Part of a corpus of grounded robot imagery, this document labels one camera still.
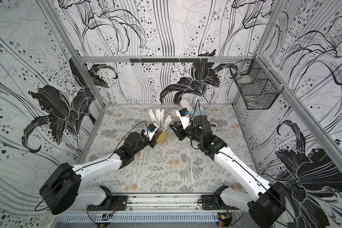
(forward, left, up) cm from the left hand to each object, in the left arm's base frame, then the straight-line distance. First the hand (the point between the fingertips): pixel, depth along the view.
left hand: (160, 132), depth 82 cm
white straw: (-18, +13, -17) cm, 29 cm away
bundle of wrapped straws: (+7, 0, -1) cm, 7 cm away
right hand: (-2, -8, +11) cm, 14 cm away
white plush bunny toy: (+31, -16, -7) cm, 36 cm away
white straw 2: (-13, -18, -16) cm, 27 cm away
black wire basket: (+28, -60, +14) cm, 68 cm away
